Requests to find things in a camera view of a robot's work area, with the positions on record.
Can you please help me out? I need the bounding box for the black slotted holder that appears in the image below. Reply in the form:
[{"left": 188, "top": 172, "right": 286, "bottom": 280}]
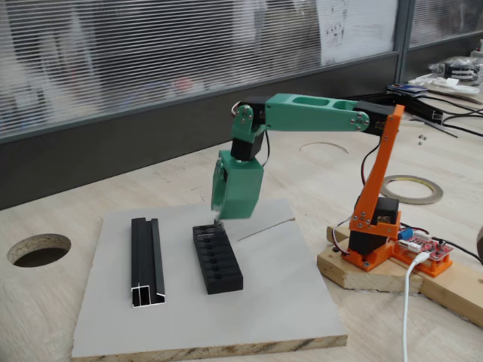
[{"left": 192, "top": 223, "right": 245, "bottom": 296}]

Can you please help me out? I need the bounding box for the small wooden block with screws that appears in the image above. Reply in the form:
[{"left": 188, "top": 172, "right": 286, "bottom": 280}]
[{"left": 325, "top": 225, "right": 351, "bottom": 250}]

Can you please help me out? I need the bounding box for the grey-topped wooden board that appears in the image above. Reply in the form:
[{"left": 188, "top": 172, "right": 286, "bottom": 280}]
[{"left": 70, "top": 199, "right": 349, "bottom": 359}]

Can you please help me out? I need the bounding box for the short black aluminium profile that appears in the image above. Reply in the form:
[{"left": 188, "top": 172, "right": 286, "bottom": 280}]
[{"left": 130, "top": 217, "right": 168, "bottom": 309}]

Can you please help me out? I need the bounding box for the wooden wedge base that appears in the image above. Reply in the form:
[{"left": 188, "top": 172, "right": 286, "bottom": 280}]
[{"left": 316, "top": 244, "right": 426, "bottom": 296}]

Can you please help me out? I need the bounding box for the blue flat box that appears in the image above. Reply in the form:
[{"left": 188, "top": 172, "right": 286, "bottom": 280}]
[{"left": 386, "top": 83, "right": 429, "bottom": 96}]

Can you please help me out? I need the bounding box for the white printed paper sheet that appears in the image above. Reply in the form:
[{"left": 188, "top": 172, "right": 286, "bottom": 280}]
[{"left": 316, "top": 0, "right": 400, "bottom": 67}]

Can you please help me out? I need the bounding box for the roll of thin tape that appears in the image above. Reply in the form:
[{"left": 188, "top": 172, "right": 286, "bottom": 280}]
[{"left": 379, "top": 173, "right": 445, "bottom": 207}]

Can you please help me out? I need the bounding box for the red controller board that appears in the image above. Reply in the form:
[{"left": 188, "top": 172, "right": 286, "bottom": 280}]
[{"left": 395, "top": 225, "right": 448, "bottom": 262}]

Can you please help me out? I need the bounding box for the orange printed board tray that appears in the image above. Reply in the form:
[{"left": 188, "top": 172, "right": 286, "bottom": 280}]
[{"left": 391, "top": 241, "right": 454, "bottom": 278}]

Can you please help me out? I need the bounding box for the white packets pile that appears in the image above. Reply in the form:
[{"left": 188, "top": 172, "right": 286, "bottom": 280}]
[{"left": 407, "top": 73, "right": 481, "bottom": 100}]

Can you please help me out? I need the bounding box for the long wooden plank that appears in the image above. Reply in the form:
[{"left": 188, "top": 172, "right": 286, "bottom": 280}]
[{"left": 419, "top": 259, "right": 483, "bottom": 329}]

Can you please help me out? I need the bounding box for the clear bag with black part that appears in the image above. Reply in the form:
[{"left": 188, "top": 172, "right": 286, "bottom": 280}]
[{"left": 428, "top": 56, "right": 483, "bottom": 82}]

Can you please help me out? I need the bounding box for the white USB cable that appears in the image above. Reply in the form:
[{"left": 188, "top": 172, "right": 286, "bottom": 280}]
[{"left": 399, "top": 250, "right": 430, "bottom": 362}]

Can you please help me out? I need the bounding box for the grey window frame post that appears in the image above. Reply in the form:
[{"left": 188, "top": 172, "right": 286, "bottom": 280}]
[{"left": 395, "top": 0, "right": 414, "bottom": 82}]

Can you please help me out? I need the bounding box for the thin black cable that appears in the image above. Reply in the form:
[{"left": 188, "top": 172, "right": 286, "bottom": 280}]
[
  {"left": 414, "top": 94, "right": 483, "bottom": 115},
  {"left": 439, "top": 112, "right": 483, "bottom": 139}
]

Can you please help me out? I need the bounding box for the black power cable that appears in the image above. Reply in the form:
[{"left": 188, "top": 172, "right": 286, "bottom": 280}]
[{"left": 432, "top": 235, "right": 483, "bottom": 265}]

